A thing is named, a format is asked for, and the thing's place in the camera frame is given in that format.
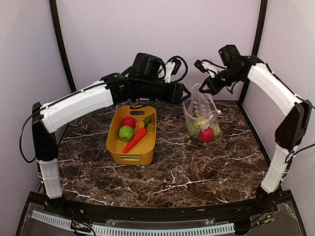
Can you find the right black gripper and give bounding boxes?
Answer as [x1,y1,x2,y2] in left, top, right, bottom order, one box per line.
[199,66,244,95]

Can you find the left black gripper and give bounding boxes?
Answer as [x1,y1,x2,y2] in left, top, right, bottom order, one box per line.
[139,78,192,105]

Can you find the clear dotted zip bag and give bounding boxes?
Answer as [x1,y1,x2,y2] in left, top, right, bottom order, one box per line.
[183,84,222,141]

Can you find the green toy grapes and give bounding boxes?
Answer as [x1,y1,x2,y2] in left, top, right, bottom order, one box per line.
[188,121,200,137]

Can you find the red toy tomato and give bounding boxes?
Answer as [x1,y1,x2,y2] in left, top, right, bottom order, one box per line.
[198,128,214,142]

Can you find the red toy apple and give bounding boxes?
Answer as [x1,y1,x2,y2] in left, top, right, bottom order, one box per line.
[122,117,136,129]

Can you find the yellow plastic basket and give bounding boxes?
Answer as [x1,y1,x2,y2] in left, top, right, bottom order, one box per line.
[106,106,157,165]

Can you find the green toy apple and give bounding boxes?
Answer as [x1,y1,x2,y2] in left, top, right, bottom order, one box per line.
[119,125,134,142]

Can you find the yellow toy lemon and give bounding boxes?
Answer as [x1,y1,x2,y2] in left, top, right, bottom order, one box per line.
[197,118,207,124]

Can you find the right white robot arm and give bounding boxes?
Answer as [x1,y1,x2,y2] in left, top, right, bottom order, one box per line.
[194,55,314,213]

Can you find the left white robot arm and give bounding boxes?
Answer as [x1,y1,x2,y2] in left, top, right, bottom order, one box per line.
[28,71,191,214]

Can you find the orange toy carrot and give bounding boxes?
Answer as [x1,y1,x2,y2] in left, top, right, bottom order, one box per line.
[123,127,148,154]

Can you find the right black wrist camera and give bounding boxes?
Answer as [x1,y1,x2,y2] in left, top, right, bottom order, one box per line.
[194,45,240,76]

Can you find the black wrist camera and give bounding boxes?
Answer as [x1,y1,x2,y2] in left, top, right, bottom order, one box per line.
[127,53,188,83]
[194,45,240,76]

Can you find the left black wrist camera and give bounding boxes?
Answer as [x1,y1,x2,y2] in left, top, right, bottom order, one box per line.
[127,53,188,83]

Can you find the black front rail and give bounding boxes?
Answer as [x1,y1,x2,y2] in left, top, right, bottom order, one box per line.
[46,198,262,221]

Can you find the white slotted cable duct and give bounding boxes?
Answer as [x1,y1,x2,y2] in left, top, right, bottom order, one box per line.
[31,210,235,236]

